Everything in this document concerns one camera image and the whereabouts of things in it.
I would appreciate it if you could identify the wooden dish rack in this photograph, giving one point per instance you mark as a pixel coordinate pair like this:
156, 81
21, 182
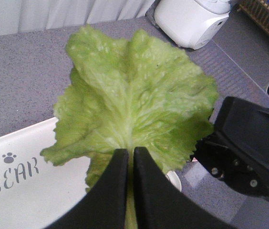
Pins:
265, 19

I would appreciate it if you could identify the white soy milk blender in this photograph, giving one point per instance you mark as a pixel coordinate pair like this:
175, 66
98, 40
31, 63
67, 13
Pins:
191, 23

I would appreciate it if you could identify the white pleated curtain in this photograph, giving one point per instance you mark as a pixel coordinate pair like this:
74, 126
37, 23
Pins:
37, 15

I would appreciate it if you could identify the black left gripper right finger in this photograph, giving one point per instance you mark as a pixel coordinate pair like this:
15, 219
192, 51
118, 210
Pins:
159, 205

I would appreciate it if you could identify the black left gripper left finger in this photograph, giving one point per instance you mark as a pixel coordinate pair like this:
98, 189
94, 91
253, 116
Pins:
104, 206

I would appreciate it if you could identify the green lettuce leaf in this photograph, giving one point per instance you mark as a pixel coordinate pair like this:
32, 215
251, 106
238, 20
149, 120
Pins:
129, 93

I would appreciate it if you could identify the cream bear serving tray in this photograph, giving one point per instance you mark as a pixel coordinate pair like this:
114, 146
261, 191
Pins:
33, 192

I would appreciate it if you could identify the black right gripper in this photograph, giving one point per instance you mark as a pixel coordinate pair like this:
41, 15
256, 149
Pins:
237, 152

